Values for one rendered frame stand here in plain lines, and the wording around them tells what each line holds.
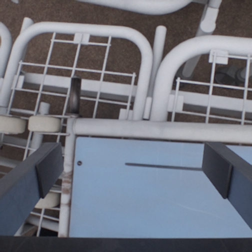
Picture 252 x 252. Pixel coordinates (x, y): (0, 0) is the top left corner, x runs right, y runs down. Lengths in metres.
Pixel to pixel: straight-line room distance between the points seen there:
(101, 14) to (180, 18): 0.44
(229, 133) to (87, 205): 0.28
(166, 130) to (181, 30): 0.84
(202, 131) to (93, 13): 1.03
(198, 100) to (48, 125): 0.35
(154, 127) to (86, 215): 0.21
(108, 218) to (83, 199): 0.06
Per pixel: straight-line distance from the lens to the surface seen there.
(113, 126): 0.34
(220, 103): 0.50
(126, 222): 0.37
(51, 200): 0.43
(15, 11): 1.50
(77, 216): 0.39
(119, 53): 1.06
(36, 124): 0.38
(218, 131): 0.35
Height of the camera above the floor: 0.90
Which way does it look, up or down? 79 degrees down
